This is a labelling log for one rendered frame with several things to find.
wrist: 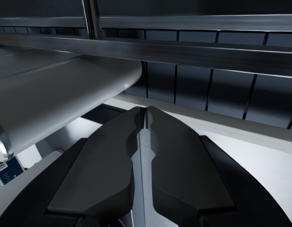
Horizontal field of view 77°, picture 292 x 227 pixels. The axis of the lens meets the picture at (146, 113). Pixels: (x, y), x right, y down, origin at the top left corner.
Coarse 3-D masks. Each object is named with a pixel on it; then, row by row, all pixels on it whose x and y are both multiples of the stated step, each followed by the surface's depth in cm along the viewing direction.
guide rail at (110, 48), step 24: (48, 48) 17; (72, 48) 15; (96, 48) 14; (120, 48) 13; (144, 48) 12; (168, 48) 11; (192, 48) 10; (216, 48) 10; (240, 48) 9; (264, 48) 9; (288, 48) 9; (264, 72) 9; (288, 72) 9
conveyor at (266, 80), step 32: (32, 32) 30; (64, 32) 26; (128, 32) 21; (160, 32) 19; (192, 32) 18; (224, 32) 16; (256, 32) 15; (160, 64) 21; (160, 96) 23; (192, 96) 21; (224, 96) 19; (256, 96) 17; (288, 96) 16
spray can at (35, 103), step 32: (64, 64) 15; (96, 64) 16; (128, 64) 20; (0, 96) 11; (32, 96) 12; (64, 96) 13; (96, 96) 16; (0, 128) 10; (32, 128) 12; (0, 160) 12
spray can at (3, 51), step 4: (0, 48) 23; (4, 48) 23; (8, 48) 24; (12, 48) 24; (16, 48) 24; (20, 48) 25; (24, 48) 25; (28, 48) 25; (32, 48) 26; (0, 52) 23; (4, 52) 23; (8, 52) 23; (12, 52) 24
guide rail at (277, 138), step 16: (128, 96) 23; (176, 112) 19; (192, 112) 19; (208, 112) 19; (208, 128) 17; (224, 128) 17; (240, 128) 16; (256, 128) 16; (272, 128) 16; (256, 144) 16; (272, 144) 15; (288, 144) 14
